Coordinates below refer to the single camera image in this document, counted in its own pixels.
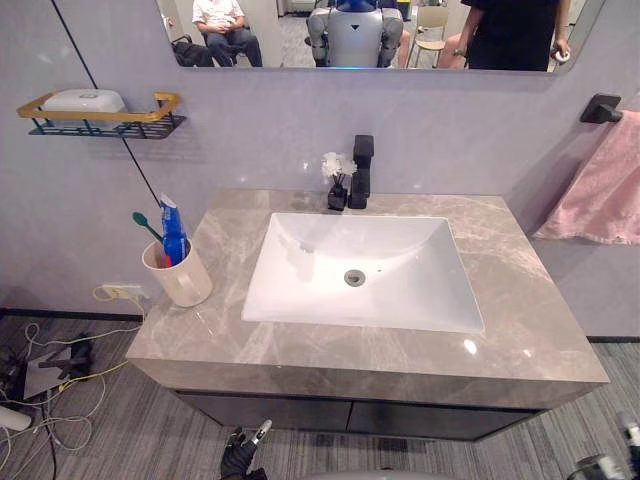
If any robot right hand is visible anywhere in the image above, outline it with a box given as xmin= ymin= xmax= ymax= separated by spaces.
xmin=573 ymin=410 xmax=640 ymax=480

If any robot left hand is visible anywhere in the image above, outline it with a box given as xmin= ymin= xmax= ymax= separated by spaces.
xmin=219 ymin=418 xmax=274 ymax=480

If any dark vanity cabinet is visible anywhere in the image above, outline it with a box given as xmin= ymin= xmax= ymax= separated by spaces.
xmin=172 ymin=388 xmax=547 ymax=443

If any cream cup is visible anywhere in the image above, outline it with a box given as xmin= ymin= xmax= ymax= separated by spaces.
xmin=141 ymin=236 xmax=215 ymax=309

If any black floor stand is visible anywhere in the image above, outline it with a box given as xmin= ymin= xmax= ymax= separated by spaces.
xmin=37 ymin=333 xmax=95 ymax=382

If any grey metal plate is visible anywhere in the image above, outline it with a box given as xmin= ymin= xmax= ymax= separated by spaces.
xmin=21 ymin=347 xmax=77 ymax=401

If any white sink basin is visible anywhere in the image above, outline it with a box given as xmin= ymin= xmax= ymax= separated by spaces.
xmin=240 ymin=211 xmax=486 ymax=335

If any white cylindrical object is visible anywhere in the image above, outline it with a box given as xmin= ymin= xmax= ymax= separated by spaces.
xmin=0 ymin=403 xmax=34 ymax=432

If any blue toothpaste tube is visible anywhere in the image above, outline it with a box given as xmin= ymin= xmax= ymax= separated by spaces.
xmin=158 ymin=195 xmax=190 ymax=265

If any green toothbrush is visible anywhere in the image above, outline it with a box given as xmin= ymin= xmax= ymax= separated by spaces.
xmin=131 ymin=211 xmax=166 ymax=246

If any pink towel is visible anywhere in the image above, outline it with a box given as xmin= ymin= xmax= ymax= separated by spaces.
xmin=530 ymin=109 xmax=640 ymax=247

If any black diffuser with white flowers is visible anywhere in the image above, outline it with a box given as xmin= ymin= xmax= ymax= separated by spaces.
xmin=320 ymin=151 xmax=359 ymax=212

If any black faucet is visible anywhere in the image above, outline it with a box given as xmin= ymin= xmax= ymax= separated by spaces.
xmin=346 ymin=133 xmax=376 ymax=211

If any white soap box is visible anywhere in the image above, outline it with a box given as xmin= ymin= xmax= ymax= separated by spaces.
xmin=39 ymin=88 xmax=126 ymax=114

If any yellow cable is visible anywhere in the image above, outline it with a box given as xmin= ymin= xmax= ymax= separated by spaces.
xmin=57 ymin=284 xmax=151 ymax=394

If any white cable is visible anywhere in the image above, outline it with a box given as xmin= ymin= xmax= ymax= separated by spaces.
xmin=0 ymin=322 xmax=109 ymax=454

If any black cable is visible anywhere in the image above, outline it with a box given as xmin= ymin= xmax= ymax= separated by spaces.
xmin=40 ymin=399 xmax=60 ymax=480

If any thin black wall strip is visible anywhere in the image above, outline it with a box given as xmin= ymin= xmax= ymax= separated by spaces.
xmin=51 ymin=0 xmax=163 ymax=207

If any black towel bar bracket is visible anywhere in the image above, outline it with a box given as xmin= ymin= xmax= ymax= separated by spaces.
xmin=578 ymin=92 xmax=625 ymax=125

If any gold and black wall shelf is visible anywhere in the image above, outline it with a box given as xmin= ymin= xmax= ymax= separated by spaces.
xmin=16 ymin=91 xmax=187 ymax=140

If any wall mirror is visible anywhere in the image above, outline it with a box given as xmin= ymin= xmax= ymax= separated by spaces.
xmin=155 ymin=0 xmax=609 ymax=76

